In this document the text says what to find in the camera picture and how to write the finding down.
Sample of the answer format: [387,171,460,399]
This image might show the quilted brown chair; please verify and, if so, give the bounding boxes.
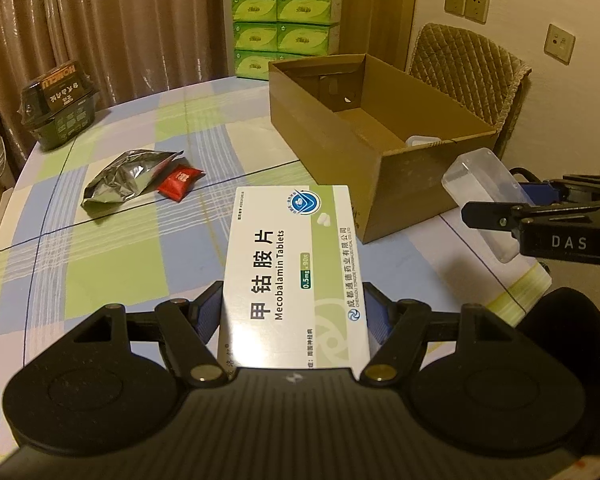
[408,23,532,156]

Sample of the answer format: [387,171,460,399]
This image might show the clear plastic case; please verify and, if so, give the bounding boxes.
[442,148,532,263]

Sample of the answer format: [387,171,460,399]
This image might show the green tissue box stack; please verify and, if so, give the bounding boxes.
[230,0,342,80]

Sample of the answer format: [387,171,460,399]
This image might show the brown cardboard box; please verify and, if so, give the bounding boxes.
[268,54,497,243]

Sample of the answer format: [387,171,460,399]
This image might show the brown curtain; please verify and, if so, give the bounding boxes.
[0,0,227,168]

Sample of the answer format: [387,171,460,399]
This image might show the white power adapter plug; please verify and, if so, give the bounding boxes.
[405,136,441,148]

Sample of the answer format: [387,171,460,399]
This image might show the silver foil bag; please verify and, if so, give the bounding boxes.
[81,148,184,208]

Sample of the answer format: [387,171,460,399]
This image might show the single wall socket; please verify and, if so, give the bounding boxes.
[544,24,576,65]

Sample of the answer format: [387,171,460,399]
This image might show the wall socket plates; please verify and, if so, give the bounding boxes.
[444,0,490,24]

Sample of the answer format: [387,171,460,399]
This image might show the checkered tablecloth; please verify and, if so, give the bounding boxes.
[0,75,554,461]

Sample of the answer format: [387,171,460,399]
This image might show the white mecobalamin tablets box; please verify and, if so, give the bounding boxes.
[217,184,370,375]

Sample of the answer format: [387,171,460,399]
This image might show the red snack packet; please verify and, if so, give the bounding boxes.
[157,165,205,203]

